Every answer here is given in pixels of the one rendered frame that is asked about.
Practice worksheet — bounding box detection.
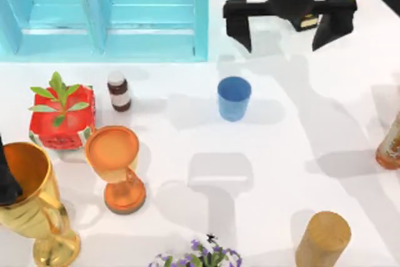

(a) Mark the purple flower plant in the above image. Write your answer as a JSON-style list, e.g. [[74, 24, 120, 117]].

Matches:
[[147, 232, 243, 267]]

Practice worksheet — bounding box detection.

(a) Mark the brown bottle with white cap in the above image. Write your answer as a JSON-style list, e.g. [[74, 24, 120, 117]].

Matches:
[[106, 71, 133, 113]]

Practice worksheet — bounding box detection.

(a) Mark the orange bottle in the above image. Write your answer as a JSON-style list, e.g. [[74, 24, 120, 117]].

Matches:
[[374, 113, 400, 171]]

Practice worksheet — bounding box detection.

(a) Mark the red plant pot with plant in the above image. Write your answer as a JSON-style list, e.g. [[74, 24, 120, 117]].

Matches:
[[28, 71, 96, 153]]

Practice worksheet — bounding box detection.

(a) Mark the blue cup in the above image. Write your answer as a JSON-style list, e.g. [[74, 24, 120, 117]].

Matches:
[[217, 76, 253, 123]]

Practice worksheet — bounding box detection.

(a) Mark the large gold trophy cup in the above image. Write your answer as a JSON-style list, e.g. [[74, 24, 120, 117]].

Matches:
[[0, 141, 82, 267]]

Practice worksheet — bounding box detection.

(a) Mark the orange trophy cup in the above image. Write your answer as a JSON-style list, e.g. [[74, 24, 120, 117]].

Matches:
[[84, 125, 148, 216]]

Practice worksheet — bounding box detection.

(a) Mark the light blue rack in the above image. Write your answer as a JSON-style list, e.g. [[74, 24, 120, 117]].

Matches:
[[0, 0, 209, 63]]

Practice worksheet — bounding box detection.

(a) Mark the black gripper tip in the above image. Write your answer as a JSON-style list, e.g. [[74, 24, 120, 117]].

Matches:
[[0, 133, 24, 208]]

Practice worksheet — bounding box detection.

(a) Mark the wooden cylinder cup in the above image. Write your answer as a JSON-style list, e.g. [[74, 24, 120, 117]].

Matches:
[[294, 211, 353, 267]]

